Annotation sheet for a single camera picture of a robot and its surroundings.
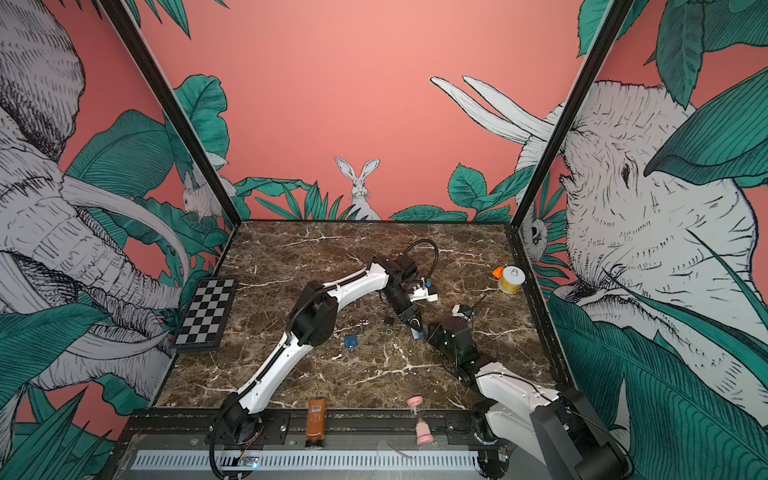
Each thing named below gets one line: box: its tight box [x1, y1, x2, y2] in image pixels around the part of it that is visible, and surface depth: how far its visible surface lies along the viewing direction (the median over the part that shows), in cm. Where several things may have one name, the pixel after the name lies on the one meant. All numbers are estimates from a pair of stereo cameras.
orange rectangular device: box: [306, 399, 326, 440], surface depth 73 cm
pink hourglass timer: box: [407, 395, 435, 445], surface depth 75 cm
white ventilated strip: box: [134, 450, 479, 471], surface depth 71 cm
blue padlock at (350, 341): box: [344, 335, 357, 349], surface depth 90 cm
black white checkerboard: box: [173, 276, 238, 352], surface depth 92 cm
